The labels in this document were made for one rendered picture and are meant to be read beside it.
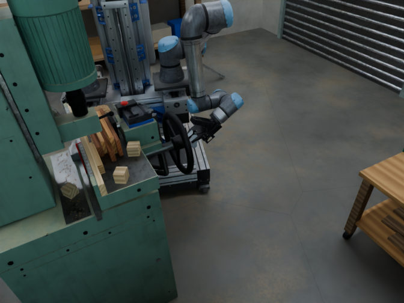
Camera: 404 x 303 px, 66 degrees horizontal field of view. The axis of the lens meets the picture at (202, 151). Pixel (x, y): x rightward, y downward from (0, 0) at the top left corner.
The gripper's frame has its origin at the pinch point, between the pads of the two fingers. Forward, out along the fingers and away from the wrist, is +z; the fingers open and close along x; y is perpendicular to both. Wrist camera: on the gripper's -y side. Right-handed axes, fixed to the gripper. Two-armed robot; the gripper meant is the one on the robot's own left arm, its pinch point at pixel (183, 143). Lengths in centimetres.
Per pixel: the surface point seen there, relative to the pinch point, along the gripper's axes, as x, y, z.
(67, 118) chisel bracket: -8, -52, 22
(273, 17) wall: 277, 182, -215
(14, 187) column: -19, -52, 47
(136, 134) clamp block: -10.2, -29.1, 9.9
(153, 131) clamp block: -10.2, -25.0, 4.3
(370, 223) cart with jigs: -54, 90, -47
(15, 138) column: -19, -63, 33
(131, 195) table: -33.2, -28.4, 22.6
